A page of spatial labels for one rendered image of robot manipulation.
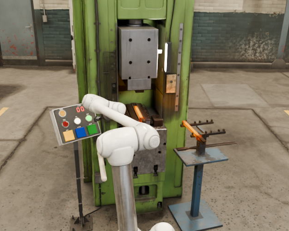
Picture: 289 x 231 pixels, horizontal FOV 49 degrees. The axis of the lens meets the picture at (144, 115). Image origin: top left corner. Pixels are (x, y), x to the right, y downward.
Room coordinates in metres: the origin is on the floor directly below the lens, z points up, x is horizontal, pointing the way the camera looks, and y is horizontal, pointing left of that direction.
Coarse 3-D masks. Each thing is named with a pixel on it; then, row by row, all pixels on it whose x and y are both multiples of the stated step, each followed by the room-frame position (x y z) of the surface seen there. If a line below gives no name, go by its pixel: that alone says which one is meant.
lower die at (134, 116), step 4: (128, 104) 2.91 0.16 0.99; (132, 104) 2.89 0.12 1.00; (136, 104) 2.89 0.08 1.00; (140, 104) 2.91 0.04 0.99; (128, 108) 2.81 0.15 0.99; (132, 108) 2.82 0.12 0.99; (140, 108) 2.82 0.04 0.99; (128, 112) 2.73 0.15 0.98; (132, 112) 2.71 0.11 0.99; (136, 112) 2.69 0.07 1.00; (144, 112) 2.71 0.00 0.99; (132, 116) 2.61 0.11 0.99; (136, 116) 2.61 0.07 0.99; (144, 116) 2.61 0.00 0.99; (148, 116) 2.61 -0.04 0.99; (136, 120) 2.53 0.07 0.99; (148, 120) 2.55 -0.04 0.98; (148, 124) 2.55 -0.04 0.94
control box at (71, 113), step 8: (80, 104) 2.36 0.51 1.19; (56, 112) 2.22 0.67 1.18; (72, 112) 2.29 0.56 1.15; (80, 112) 2.32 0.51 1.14; (88, 112) 2.35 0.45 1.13; (56, 120) 2.19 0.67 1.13; (64, 120) 2.22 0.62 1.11; (72, 120) 2.25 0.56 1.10; (80, 120) 2.28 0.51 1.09; (56, 128) 2.17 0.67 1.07; (64, 128) 2.18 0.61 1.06; (72, 128) 2.22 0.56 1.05; (96, 128) 2.31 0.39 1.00; (56, 136) 2.19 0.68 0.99; (88, 136) 2.24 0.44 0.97; (64, 144) 2.15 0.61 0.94
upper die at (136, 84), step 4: (124, 80) 2.68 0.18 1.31; (128, 80) 2.51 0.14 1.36; (132, 80) 2.52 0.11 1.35; (136, 80) 2.53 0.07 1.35; (140, 80) 2.54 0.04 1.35; (144, 80) 2.54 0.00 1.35; (148, 80) 2.55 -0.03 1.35; (128, 84) 2.51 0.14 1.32; (132, 84) 2.52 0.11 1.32; (136, 84) 2.53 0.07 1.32; (140, 84) 2.54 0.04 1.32; (144, 84) 2.54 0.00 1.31; (148, 84) 2.55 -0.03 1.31; (128, 88) 2.51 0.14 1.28; (132, 88) 2.52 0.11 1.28; (136, 88) 2.53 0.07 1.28; (140, 88) 2.54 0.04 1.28; (144, 88) 2.54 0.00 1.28; (148, 88) 2.55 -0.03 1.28
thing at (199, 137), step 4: (184, 124) 2.51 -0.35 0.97; (188, 124) 2.49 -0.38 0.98; (188, 128) 2.43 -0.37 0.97; (192, 128) 2.40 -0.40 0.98; (196, 132) 2.32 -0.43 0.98; (196, 136) 2.25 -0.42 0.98; (200, 136) 2.25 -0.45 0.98; (200, 140) 2.21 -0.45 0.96; (204, 140) 2.18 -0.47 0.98; (204, 144) 2.16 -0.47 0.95
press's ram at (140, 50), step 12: (120, 24) 2.85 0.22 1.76; (144, 24) 2.88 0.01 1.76; (120, 36) 2.54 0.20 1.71; (132, 36) 2.52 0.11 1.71; (144, 36) 2.54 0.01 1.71; (156, 36) 2.56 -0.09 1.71; (120, 48) 2.55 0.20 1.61; (132, 48) 2.52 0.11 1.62; (144, 48) 2.54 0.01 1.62; (156, 48) 2.56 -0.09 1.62; (120, 60) 2.56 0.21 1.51; (132, 60) 2.52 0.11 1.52; (144, 60) 2.54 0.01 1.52; (156, 60) 2.56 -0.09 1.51; (120, 72) 2.57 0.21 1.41; (132, 72) 2.52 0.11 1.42; (144, 72) 2.54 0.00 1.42; (156, 72) 2.56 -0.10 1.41
